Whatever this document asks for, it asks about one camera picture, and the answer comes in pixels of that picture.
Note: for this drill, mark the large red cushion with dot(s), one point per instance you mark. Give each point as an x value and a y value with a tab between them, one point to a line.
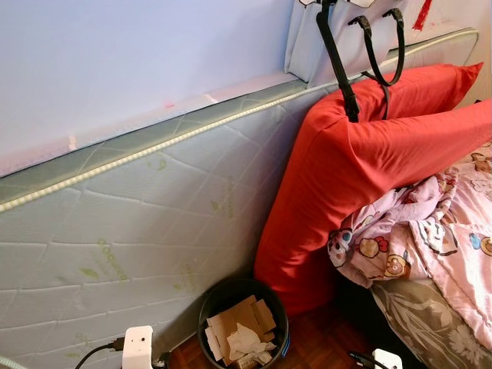
346	192
430	84

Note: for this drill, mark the crumpled white paper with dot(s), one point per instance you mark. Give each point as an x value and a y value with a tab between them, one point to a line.
246	338

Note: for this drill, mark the grey quilted mattress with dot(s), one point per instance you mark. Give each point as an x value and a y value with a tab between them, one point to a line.
115	231

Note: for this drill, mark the pink cartoon print blanket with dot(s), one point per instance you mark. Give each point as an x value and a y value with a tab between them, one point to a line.
446	246

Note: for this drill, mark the brown cardboard piece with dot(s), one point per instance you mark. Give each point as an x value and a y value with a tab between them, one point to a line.
238	315

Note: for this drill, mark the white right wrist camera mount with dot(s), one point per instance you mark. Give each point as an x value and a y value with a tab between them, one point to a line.
388	361

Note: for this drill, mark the bed with beige floral sheet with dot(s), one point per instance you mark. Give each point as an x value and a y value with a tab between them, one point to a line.
430	323

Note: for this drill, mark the black waste bin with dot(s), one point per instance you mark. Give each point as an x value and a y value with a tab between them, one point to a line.
231	286

